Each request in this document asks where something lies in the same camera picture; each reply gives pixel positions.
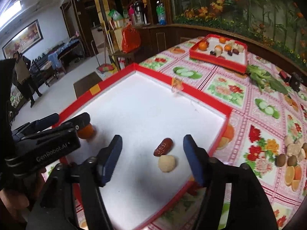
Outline green label plastic bottle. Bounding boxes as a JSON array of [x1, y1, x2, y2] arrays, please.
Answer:
[[156, 1, 167, 25]]

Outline glass panel with artificial flowers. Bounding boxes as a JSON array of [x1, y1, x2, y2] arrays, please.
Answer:
[[170, 0, 306, 67]]

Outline brown floor mat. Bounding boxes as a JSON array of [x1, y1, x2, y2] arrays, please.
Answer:
[[73, 72, 102, 99]]

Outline large red tray white inside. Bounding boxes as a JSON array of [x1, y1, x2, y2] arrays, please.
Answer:
[[60, 67, 232, 229]]

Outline brown small kiwi behind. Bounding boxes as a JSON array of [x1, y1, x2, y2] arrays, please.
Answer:
[[302, 143, 307, 152]]

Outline green leafy vegetables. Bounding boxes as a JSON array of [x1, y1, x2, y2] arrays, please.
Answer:
[[246, 64, 288, 94]]

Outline red date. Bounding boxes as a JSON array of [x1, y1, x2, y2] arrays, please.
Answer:
[[153, 138, 173, 157]]

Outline standing person dark clothes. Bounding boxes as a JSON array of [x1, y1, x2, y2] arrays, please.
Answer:
[[13, 51, 42, 108]]

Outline steel thermos flask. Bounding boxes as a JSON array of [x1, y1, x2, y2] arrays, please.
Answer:
[[134, 1, 147, 25]]

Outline floral fruit print tablecloth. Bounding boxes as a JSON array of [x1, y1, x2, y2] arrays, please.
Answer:
[[40, 35, 307, 230]]

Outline person's left hand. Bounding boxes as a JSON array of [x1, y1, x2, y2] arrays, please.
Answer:
[[1, 167, 46, 223]]

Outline white lumpy fruit piece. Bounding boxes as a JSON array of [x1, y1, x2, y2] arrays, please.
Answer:
[[284, 135, 294, 147]]

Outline white cut fruit chunk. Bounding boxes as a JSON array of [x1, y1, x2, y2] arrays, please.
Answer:
[[297, 149, 306, 163]]

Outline far red tray with fruits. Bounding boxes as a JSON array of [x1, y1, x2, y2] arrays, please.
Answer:
[[189, 34, 248, 74]]

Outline orange red plastic bag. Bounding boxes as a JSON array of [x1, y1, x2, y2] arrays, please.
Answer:
[[122, 24, 141, 53]]

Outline small red black box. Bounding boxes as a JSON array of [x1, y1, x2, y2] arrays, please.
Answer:
[[279, 70, 290, 83]]

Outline white peeled fruit ball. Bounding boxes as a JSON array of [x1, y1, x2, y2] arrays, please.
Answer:
[[158, 155, 176, 173]]

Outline framed landscape painting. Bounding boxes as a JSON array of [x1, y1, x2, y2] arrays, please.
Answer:
[[2, 19, 43, 59]]

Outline orange mandarin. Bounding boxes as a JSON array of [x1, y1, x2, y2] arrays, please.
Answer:
[[77, 123, 95, 140]]

